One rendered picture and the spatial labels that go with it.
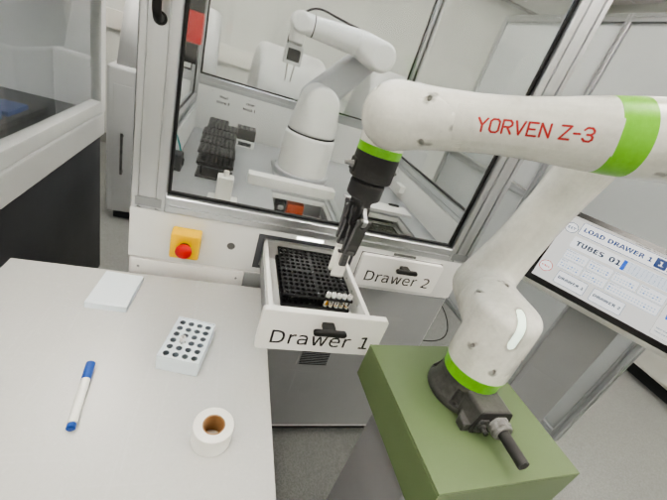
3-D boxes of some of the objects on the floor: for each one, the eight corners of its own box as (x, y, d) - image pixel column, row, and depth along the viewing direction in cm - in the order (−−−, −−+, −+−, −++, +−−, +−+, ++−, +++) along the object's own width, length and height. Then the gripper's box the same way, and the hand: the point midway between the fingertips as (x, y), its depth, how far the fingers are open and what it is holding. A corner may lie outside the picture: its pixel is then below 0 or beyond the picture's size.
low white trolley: (211, 655, 93) (276, 501, 59) (-105, 717, 74) (-284, 540, 39) (223, 440, 142) (263, 288, 107) (35, 443, 122) (10, 257, 88)
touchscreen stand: (503, 558, 136) (712, 371, 89) (406, 464, 156) (533, 275, 110) (530, 469, 174) (685, 308, 128) (449, 404, 195) (557, 245, 148)
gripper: (343, 165, 81) (315, 254, 91) (362, 188, 68) (326, 289, 78) (374, 173, 83) (341, 259, 93) (396, 196, 70) (356, 294, 81)
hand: (338, 260), depth 84 cm, fingers closed
